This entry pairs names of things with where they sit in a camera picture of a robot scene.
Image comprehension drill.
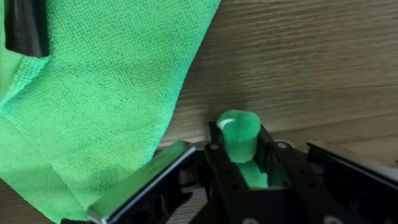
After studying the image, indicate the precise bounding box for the small green toy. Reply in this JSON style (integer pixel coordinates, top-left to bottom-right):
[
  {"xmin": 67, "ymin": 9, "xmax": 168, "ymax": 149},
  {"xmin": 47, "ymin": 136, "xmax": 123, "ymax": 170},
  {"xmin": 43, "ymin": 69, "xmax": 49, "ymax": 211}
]
[{"xmin": 214, "ymin": 108, "xmax": 271, "ymax": 190}]

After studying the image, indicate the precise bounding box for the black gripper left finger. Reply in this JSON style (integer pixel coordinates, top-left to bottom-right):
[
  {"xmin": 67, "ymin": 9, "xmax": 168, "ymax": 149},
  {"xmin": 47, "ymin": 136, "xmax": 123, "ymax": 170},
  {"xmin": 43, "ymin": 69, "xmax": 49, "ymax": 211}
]
[{"xmin": 61, "ymin": 120, "xmax": 251, "ymax": 224}]

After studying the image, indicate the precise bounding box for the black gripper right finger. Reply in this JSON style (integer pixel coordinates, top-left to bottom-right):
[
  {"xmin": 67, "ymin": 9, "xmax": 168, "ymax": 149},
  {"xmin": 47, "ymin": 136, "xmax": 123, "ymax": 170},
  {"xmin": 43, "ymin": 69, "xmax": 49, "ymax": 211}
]
[{"xmin": 251, "ymin": 123, "xmax": 398, "ymax": 224}]

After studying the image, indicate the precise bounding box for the green microfibre cloth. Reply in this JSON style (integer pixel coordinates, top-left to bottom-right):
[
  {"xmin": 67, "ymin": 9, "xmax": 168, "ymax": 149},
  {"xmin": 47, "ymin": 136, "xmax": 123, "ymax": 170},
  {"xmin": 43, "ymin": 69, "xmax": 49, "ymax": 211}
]
[{"xmin": 0, "ymin": 0, "xmax": 224, "ymax": 224}]

